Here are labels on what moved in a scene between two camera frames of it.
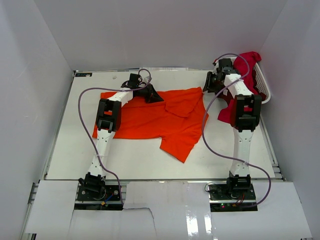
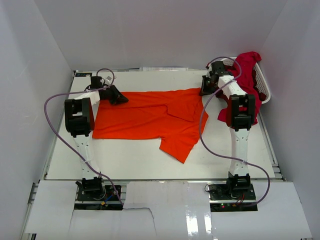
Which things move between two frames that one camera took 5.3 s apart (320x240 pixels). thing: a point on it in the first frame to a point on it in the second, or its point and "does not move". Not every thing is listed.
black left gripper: [152, 96] to [118, 97]
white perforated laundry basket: [261, 81] does not move
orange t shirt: [178, 121] does not move
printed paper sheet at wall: [154, 69] does not move
